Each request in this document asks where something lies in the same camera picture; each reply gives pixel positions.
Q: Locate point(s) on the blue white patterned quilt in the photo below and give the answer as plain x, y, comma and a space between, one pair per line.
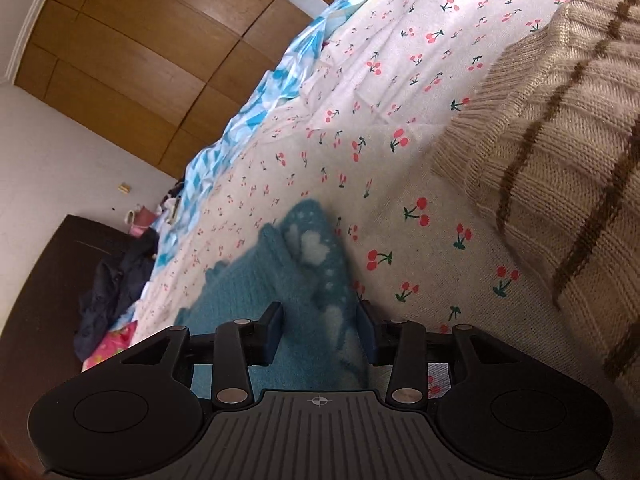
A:
260, 110

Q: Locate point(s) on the small brown wall fixture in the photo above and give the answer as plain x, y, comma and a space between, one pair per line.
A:
123, 189

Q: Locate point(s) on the wooden wardrobe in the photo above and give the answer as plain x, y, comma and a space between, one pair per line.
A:
125, 50

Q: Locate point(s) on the white cherry print sheet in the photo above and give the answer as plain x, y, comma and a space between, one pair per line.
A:
400, 135

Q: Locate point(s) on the blue sweater with white flowers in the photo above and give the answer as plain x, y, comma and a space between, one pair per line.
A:
300, 280

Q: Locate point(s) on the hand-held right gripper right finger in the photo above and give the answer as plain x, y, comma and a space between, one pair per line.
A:
365, 332

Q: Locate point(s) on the black and white object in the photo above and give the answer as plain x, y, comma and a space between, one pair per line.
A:
171, 206

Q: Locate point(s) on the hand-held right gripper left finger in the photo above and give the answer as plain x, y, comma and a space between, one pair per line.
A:
273, 332

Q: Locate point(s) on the dark navy garment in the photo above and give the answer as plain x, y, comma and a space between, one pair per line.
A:
105, 300

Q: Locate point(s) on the pink cartoon print bedsheet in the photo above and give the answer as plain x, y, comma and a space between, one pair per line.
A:
112, 344

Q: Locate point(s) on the pink cup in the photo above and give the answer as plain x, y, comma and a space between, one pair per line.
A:
145, 217

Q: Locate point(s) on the beige brown striped sweater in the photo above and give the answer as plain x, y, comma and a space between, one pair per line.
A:
550, 135

